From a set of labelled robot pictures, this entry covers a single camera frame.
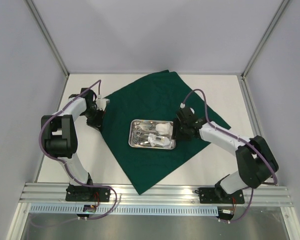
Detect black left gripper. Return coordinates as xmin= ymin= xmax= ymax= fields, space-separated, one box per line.
xmin=82 ymin=107 xmax=106 ymax=132

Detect white gauze pad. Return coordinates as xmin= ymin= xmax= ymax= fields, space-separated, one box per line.
xmin=155 ymin=122 xmax=173 ymax=135

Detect clear suture packet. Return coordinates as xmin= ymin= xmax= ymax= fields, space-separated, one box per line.
xmin=156 ymin=136 xmax=173 ymax=149
xmin=148 ymin=133 xmax=159 ymax=147

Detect dark green surgical drape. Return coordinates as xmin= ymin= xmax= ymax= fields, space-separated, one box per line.
xmin=101 ymin=70 xmax=230 ymax=194

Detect steel scissors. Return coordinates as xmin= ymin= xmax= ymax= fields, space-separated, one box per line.
xmin=133 ymin=125 xmax=152 ymax=133
xmin=138 ymin=140 xmax=150 ymax=146

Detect stainless steel instrument tray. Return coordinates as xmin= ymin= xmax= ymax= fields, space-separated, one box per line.
xmin=128 ymin=119 xmax=176 ymax=150

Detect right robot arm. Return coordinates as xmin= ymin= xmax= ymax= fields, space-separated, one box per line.
xmin=172 ymin=106 xmax=279 ymax=203

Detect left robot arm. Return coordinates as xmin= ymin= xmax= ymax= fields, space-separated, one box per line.
xmin=39 ymin=88 xmax=110 ymax=201

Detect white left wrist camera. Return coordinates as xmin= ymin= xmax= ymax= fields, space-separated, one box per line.
xmin=96 ymin=98 xmax=110 ymax=112

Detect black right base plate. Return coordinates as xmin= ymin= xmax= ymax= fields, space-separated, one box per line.
xmin=194 ymin=187 xmax=245 ymax=204

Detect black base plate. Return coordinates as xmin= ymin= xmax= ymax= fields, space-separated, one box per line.
xmin=65 ymin=184 xmax=110 ymax=203
xmin=194 ymin=187 xmax=245 ymax=204

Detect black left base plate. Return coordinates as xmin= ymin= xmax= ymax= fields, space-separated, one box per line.
xmin=65 ymin=184 xmax=110 ymax=203

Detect slotted white cable duct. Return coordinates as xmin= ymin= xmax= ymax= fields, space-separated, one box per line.
xmin=29 ymin=203 xmax=218 ymax=217

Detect aluminium front rail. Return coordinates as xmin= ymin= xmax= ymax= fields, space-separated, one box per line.
xmin=19 ymin=182 xmax=293 ymax=207

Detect left aluminium frame post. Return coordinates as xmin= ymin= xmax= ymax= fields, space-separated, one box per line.
xmin=24 ymin=0 xmax=70 ymax=76

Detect aluminium frame post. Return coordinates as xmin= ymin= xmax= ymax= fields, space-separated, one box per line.
xmin=24 ymin=0 xmax=70 ymax=76
xmin=240 ymin=0 xmax=292 ymax=78

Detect right aluminium frame post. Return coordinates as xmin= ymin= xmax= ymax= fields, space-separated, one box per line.
xmin=240 ymin=0 xmax=292 ymax=78

